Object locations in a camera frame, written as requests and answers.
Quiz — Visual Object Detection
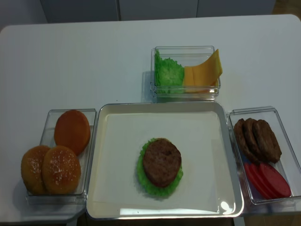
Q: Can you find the yellow cheese slice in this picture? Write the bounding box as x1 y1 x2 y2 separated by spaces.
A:
183 80 220 94
183 49 222 87

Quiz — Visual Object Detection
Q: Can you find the clear lettuce cheese container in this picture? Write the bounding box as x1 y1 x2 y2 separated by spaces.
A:
150 46 221 102

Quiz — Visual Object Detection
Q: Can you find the green lettuce in container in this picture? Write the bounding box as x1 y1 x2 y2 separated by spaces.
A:
154 50 184 94

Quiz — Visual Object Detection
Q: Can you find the brown patty on burger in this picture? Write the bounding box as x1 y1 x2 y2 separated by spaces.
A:
143 140 182 188

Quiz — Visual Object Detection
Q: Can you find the green lettuce on burger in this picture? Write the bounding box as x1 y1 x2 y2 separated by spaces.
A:
136 138 183 198

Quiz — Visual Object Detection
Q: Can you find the flat bottom bun half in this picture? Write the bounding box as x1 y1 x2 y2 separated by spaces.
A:
54 110 91 156

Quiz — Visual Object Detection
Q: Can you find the left brown patty in container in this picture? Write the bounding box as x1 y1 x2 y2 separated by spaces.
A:
234 119 260 165

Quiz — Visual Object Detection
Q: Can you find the brown patty in container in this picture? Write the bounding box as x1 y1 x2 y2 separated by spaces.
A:
253 120 282 163
243 118 267 162
234 119 260 165

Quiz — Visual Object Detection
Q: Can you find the right sesame top bun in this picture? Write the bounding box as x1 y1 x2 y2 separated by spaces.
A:
42 145 81 194

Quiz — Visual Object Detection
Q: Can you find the sesame bun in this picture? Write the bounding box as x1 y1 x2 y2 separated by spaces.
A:
42 145 81 194
21 145 50 195

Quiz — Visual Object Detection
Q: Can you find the clear bun container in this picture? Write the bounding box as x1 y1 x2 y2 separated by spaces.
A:
26 109 97 205

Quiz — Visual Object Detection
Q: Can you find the middle brown patty in container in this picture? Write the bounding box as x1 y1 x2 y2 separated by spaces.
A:
243 118 267 162

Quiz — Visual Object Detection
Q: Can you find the left red tomato slice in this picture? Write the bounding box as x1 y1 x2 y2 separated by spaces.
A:
244 163 271 199

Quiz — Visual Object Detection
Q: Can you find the red tomato slice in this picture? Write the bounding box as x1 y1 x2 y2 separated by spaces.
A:
249 163 279 199
244 163 271 199
259 163 291 198

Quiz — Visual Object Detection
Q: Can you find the right brown patty in container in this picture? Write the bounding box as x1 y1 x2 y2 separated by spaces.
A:
253 120 282 163

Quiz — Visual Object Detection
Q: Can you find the left sesame top bun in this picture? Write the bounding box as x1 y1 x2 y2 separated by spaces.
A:
21 145 50 195

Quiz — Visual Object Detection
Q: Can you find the clear patty tomato container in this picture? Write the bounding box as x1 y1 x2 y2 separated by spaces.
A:
227 107 301 206

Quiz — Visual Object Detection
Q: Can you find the middle red tomato slice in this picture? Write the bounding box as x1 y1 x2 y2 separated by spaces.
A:
249 163 279 199

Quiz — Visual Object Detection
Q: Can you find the right red tomato slice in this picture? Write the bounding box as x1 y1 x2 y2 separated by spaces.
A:
259 163 291 198

